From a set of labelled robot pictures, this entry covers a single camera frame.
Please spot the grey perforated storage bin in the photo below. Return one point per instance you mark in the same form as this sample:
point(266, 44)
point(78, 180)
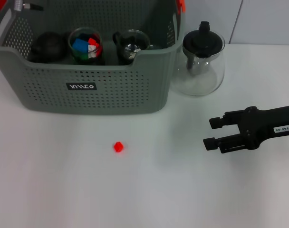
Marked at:
point(99, 99)

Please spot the small red toy brick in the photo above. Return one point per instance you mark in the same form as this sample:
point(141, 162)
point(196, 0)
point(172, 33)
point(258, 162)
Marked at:
point(93, 41)
point(118, 146)

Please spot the black ceramic teapot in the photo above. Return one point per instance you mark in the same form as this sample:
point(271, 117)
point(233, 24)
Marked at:
point(48, 47)

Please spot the blue square toy brick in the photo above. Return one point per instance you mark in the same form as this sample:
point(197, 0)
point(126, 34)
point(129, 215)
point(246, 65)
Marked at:
point(80, 45)

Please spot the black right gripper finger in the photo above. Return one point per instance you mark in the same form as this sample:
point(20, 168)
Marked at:
point(215, 123)
point(211, 143)

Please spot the translucent white square brick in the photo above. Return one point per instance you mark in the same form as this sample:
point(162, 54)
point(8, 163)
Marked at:
point(92, 51)

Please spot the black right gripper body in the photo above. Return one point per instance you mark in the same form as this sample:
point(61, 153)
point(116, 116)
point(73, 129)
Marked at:
point(263, 126)

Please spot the glass teapot with black lid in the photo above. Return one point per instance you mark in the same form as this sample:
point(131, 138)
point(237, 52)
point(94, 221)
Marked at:
point(204, 42)

